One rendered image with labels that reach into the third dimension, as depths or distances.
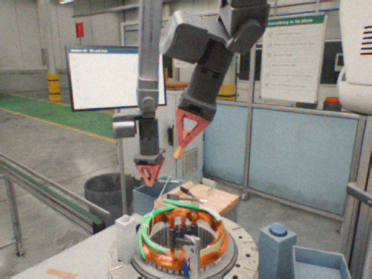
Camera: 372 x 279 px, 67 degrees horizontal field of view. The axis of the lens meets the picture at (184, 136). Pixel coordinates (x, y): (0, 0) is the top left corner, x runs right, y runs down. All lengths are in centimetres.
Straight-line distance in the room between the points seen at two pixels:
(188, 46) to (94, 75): 115
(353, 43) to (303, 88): 199
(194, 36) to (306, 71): 231
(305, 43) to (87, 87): 189
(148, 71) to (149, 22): 12
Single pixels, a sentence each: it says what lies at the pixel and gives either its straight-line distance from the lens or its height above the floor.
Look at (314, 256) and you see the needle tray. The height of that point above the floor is 105.
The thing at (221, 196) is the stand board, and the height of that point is 106.
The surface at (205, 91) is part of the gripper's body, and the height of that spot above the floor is 143.
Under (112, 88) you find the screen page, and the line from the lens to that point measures 159.
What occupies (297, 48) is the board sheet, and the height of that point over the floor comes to 159.
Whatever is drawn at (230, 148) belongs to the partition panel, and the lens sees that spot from 322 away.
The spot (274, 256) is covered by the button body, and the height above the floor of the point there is 98.
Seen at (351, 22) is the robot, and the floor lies 157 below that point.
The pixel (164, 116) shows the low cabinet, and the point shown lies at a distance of 292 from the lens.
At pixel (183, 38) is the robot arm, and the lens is 46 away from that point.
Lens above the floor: 149
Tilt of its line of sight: 15 degrees down
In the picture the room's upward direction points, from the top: straight up
